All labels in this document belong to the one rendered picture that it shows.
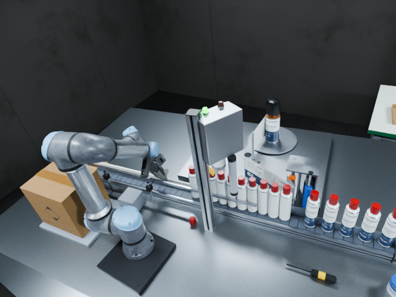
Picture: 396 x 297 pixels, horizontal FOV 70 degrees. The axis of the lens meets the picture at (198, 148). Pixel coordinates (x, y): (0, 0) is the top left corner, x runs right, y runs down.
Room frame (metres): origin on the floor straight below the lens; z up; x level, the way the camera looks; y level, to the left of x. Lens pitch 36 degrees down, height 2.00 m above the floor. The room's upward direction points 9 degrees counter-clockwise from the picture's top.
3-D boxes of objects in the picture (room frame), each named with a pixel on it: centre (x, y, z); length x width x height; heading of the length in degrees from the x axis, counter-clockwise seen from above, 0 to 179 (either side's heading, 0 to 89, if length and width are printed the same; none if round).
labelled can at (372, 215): (0.70, -0.66, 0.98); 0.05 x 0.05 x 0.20
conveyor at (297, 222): (1.06, -0.04, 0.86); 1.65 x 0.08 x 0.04; 60
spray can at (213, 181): (1.05, -0.05, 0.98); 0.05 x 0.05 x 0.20
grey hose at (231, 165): (0.89, -0.13, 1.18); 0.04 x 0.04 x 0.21
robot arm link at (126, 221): (0.86, 0.36, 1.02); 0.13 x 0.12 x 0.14; 68
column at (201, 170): (0.91, 0.00, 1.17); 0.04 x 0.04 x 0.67; 60
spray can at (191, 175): (1.10, 0.05, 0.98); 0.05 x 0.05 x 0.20
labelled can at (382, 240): (0.66, -0.72, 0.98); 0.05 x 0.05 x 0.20
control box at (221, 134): (0.93, -0.09, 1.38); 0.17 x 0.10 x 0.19; 115
